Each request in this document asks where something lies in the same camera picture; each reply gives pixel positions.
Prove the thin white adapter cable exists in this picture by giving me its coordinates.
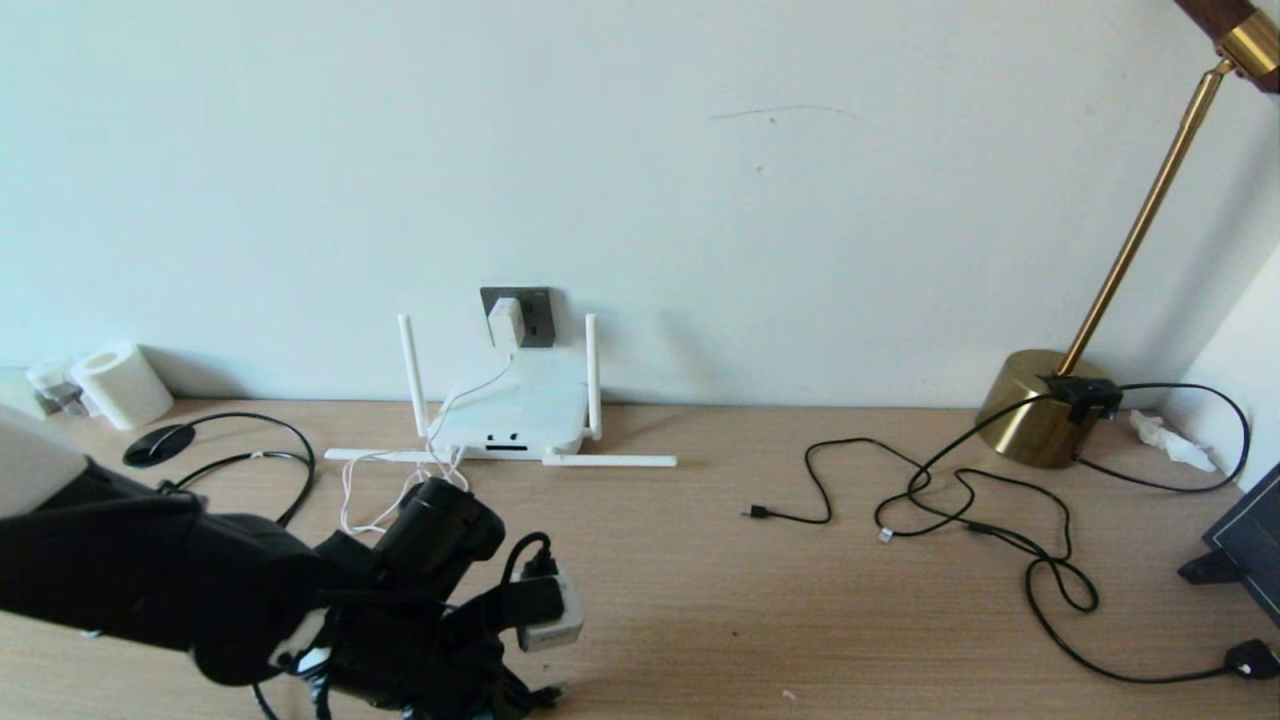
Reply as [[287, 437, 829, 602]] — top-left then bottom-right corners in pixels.
[[338, 350, 516, 536]]

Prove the white power adapter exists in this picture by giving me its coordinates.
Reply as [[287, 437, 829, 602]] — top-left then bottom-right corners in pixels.
[[487, 297, 528, 353]]

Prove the white router with antennas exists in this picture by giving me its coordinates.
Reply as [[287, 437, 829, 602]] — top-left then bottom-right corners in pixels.
[[322, 313, 678, 469]]

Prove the black round charging pad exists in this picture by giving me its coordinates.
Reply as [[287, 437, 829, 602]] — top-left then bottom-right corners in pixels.
[[122, 424, 198, 469]]

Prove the white paper roll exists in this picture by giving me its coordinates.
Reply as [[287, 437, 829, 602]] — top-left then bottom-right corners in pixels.
[[70, 343, 174, 431]]

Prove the small clear jar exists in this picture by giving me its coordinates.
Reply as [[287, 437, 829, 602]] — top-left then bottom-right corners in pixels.
[[25, 360, 86, 418]]

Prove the brass desk lamp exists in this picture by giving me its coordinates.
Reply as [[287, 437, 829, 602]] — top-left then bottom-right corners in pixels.
[[978, 0, 1280, 471]]

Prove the crumpled white tissue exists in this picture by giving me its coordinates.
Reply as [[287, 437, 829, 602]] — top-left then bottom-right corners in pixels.
[[1130, 410, 1219, 473]]

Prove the black clip stand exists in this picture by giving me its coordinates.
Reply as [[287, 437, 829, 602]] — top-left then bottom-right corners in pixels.
[[1178, 550, 1251, 586]]

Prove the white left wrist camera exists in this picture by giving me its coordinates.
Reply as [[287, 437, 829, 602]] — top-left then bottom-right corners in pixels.
[[515, 560, 586, 653]]

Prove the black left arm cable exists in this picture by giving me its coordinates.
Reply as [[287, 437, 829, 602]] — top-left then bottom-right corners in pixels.
[[250, 533, 561, 720]]

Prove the black charging pad cable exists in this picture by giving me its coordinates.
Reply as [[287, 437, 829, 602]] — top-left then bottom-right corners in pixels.
[[150, 412, 318, 528]]

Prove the black USB cable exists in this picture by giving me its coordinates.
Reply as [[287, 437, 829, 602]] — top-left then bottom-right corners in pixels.
[[742, 438, 1076, 563]]

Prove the grey wall socket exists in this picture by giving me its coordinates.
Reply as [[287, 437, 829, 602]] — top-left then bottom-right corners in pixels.
[[479, 286, 554, 349]]

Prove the black lamp power cable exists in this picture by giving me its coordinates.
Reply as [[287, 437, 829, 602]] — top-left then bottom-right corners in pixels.
[[905, 382, 1280, 686]]

